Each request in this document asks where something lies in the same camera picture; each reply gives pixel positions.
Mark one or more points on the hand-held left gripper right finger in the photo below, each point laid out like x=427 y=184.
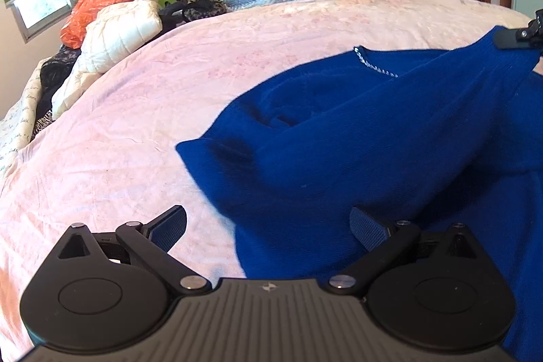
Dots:
x=365 y=227

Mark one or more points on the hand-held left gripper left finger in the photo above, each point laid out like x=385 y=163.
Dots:
x=169 y=227

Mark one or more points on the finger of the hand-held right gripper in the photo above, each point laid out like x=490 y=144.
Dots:
x=515 y=39

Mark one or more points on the blue knit sweater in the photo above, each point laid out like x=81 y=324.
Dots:
x=360 y=133

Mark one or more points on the pink blanket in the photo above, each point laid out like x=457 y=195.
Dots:
x=140 y=124

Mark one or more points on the white script print sheet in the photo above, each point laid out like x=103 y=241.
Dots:
x=17 y=128

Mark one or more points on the black lace cloth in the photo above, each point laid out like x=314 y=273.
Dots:
x=55 y=78

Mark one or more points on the white puffer jacket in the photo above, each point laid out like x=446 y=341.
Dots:
x=114 y=35

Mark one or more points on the dark patterned cloth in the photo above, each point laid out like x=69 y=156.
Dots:
x=203 y=8

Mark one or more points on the orange plastic bag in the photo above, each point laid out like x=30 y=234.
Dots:
x=85 y=14

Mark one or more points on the window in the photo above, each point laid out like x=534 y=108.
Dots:
x=46 y=1

